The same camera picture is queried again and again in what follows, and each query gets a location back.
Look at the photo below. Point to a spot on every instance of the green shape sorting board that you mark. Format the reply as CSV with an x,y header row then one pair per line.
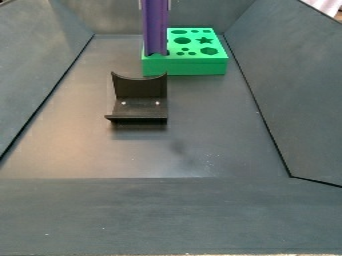
x,y
196,54

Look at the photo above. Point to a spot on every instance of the black curved holder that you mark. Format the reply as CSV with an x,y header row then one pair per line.
x,y
141,98

